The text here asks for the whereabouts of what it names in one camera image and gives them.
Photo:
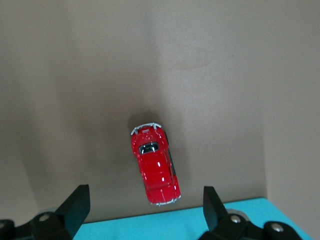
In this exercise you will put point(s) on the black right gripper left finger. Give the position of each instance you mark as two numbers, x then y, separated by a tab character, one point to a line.
67	212

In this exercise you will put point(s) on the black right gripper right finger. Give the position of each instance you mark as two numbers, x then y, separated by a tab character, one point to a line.
225	222

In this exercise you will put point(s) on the red beetle toy car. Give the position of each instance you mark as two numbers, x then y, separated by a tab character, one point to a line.
156	170

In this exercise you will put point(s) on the blue plastic box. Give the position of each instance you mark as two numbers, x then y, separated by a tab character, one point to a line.
162	225

